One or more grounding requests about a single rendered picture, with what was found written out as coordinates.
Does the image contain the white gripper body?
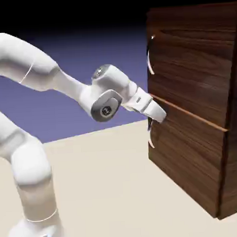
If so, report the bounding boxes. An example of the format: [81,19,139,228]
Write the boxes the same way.
[141,99,168,125]

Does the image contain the dark wood cabinet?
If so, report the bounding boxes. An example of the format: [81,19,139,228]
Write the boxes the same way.
[139,1,237,225]

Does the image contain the dark wood cabinet door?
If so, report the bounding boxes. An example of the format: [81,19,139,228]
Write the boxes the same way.
[144,25,237,136]
[144,93,234,222]

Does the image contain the curved metal door handle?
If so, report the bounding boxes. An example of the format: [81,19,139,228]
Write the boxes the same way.
[146,117,156,149]
[145,35,158,76]

